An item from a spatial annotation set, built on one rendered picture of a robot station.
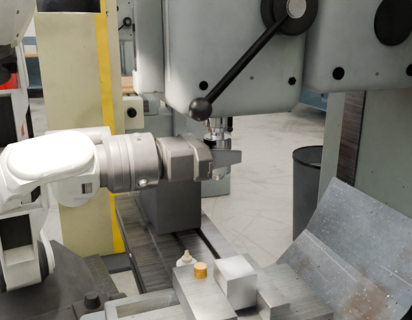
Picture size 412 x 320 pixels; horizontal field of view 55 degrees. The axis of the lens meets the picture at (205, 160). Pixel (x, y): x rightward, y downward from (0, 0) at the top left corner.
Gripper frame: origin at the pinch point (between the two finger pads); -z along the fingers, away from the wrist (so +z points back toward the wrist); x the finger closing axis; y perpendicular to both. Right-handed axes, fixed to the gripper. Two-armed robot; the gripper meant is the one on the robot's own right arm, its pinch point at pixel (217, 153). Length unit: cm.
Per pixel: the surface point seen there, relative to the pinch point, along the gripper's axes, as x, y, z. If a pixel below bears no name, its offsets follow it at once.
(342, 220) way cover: 6.7, 21.6, -33.1
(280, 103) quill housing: -9.8, -9.7, -5.6
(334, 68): -12.0, -14.5, -12.3
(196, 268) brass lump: -4.9, 17.9, 5.4
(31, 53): 831, 36, 73
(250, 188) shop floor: 247, 124, -131
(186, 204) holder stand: 30.1, 23.2, -3.7
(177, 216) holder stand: 30.1, 26.4, -1.1
